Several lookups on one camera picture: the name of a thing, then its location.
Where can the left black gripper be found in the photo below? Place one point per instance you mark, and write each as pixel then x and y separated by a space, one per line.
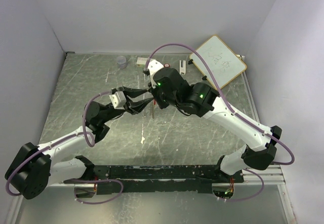
pixel 134 107

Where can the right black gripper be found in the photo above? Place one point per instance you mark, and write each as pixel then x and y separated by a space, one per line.
pixel 153 91

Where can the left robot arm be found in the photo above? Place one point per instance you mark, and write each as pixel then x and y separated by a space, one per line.
pixel 36 167

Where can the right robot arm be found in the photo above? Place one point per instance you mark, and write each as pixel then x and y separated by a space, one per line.
pixel 169 88

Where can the white green small box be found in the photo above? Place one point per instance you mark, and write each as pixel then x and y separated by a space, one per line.
pixel 141 62

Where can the white stapler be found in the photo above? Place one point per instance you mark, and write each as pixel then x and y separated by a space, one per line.
pixel 182 67

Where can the clear plastic cup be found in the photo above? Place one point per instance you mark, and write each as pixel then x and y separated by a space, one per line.
pixel 121 62

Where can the small whiteboard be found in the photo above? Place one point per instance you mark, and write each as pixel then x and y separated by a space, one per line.
pixel 224 64

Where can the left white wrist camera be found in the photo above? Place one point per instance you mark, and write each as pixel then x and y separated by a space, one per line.
pixel 118 99

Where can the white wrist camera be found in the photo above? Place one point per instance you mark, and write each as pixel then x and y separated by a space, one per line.
pixel 118 99
pixel 153 67

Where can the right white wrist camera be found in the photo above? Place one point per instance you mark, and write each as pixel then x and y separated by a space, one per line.
pixel 153 67

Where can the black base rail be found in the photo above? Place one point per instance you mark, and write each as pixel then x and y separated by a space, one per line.
pixel 165 178

